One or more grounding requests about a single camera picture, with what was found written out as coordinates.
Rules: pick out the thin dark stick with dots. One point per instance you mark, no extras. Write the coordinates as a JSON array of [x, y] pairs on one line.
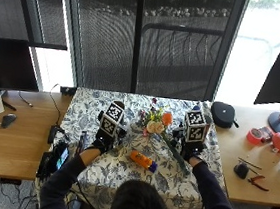
[[249, 163]]

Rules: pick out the dark slim bar tool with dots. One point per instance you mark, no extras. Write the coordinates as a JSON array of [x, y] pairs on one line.
[[82, 142]]

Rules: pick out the black pen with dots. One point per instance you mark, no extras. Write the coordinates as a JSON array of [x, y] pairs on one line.
[[8, 105]]

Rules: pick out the artificial flower bouquet with green stem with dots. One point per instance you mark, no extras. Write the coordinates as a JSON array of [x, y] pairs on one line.
[[156, 121]]

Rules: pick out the blue floral white tablecloth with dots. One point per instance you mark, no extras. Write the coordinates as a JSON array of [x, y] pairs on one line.
[[119, 176]]

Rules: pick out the red tape roll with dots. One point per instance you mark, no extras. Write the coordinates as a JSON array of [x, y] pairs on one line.
[[254, 136]]

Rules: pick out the black monitor with dark stand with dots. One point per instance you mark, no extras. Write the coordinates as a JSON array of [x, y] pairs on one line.
[[8, 64]]

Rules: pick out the white marker cube on right glove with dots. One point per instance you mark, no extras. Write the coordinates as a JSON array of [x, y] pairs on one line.
[[196, 125]]

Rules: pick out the small black round device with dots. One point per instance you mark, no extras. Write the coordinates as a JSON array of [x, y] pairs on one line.
[[241, 170]]

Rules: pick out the white marker cube on glove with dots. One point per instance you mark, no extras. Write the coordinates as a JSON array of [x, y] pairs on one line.
[[196, 125], [112, 119]]

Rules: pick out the black flat device under phone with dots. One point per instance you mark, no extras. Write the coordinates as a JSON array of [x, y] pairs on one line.
[[45, 165]]

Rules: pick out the small blue cap object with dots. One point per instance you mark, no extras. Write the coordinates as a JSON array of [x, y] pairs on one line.
[[196, 107]]

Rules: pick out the the person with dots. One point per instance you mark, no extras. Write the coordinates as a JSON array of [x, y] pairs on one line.
[[139, 203]]

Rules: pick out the white marker cube on left glove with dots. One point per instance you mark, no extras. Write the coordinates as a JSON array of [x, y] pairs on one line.
[[112, 119]]

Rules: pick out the smartphone with lit screen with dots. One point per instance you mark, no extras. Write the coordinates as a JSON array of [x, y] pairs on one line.
[[62, 157]]

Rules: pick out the black oval zip case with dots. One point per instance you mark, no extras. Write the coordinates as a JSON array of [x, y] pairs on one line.
[[222, 114]]

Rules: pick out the person's left hand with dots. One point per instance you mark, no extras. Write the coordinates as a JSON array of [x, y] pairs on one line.
[[100, 144]]

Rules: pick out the black computer mouse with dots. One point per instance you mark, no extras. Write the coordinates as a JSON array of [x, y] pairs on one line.
[[8, 120]]

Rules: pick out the person's right hand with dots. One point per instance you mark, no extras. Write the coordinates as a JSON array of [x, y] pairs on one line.
[[192, 152]]

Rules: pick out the black metal bike rack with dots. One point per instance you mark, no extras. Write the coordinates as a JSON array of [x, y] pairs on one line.
[[181, 43]]

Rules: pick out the orange bottle with purple cap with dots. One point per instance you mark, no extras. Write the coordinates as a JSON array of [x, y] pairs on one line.
[[143, 160]]

